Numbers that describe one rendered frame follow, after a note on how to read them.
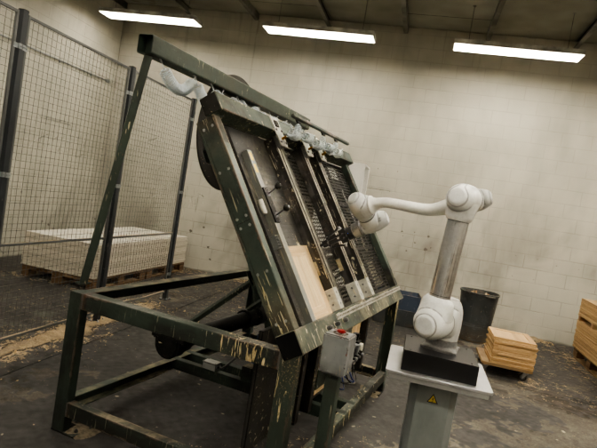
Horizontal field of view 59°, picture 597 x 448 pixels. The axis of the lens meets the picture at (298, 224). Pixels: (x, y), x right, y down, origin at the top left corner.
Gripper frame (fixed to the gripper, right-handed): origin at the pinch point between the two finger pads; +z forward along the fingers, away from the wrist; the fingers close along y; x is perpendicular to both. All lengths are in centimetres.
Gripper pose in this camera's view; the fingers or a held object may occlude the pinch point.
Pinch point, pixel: (322, 244)
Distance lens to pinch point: 305.2
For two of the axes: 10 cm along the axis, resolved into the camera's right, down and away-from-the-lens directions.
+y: -3.5, -9.2, 1.6
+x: -4.0, -0.1, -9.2
